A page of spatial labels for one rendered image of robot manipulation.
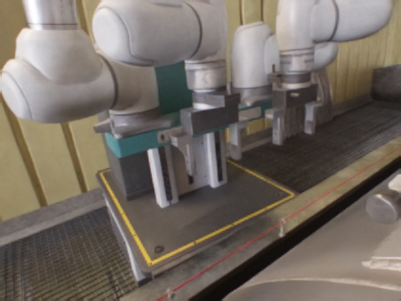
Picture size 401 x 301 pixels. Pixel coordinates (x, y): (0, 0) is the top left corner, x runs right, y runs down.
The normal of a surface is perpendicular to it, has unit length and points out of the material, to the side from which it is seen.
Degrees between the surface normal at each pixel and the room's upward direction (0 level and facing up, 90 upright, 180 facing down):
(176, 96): 90
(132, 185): 90
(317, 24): 91
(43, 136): 90
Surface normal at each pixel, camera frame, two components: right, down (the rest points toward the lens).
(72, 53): 0.72, 0.28
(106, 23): -0.54, 0.53
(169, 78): 0.50, 0.27
